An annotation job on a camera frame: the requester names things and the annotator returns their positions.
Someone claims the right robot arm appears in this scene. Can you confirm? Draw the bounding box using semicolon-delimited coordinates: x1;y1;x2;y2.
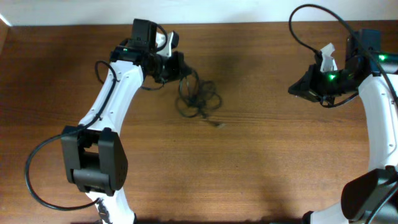
288;29;397;223

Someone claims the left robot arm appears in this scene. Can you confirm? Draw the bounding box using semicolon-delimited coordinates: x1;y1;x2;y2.
61;19;190;223

